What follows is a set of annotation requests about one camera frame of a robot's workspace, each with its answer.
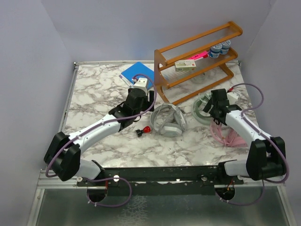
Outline pink marker pen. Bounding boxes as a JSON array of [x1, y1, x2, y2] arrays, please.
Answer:
[[190, 51, 208, 61]]

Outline wooden three-tier rack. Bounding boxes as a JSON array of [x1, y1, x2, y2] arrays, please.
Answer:
[[154, 21, 243, 105]]

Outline mint green headphones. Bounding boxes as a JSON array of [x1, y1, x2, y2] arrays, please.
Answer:
[[191, 93, 212, 126]]

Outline white purple pen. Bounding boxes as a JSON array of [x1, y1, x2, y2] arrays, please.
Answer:
[[119, 75, 131, 87]]

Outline blue white jar right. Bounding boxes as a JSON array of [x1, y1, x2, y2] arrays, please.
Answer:
[[220, 40, 231, 55]]

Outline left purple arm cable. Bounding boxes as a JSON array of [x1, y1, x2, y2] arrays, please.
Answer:
[[44, 74, 157, 208]]

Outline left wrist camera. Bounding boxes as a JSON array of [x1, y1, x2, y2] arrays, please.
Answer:
[[132, 77, 148, 94]]

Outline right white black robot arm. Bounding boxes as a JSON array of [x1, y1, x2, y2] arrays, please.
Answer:
[[204, 89, 289, 184]]

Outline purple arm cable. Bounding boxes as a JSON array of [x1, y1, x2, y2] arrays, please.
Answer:
[[215, 82, 290, 207], [44, 74, 157, 208]]

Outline blue white jar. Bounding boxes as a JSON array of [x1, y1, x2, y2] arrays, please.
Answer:
[[220, 40, 231, 55], [208, 43, 222, 59]]

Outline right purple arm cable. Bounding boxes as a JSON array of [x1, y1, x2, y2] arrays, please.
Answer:
[[215, 82, 290, 207]]

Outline white green red box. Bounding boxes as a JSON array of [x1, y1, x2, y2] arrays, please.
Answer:
[[174, 59, 196, 72]]

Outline pink grey headphones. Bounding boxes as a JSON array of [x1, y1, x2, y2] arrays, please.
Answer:
[[209, 121, 247, 147]]

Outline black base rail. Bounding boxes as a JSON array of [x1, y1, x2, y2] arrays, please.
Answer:
[[77, 165, 244, 196]]

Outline blue notebook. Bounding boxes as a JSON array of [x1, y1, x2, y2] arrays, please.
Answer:
[[120, 62, 154, 91]]

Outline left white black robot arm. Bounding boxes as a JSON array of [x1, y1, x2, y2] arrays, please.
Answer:
[[44, 88, 157, 186]]

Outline blue white jar left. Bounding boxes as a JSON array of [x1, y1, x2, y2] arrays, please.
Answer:
[[208, 43, 222, 59]]

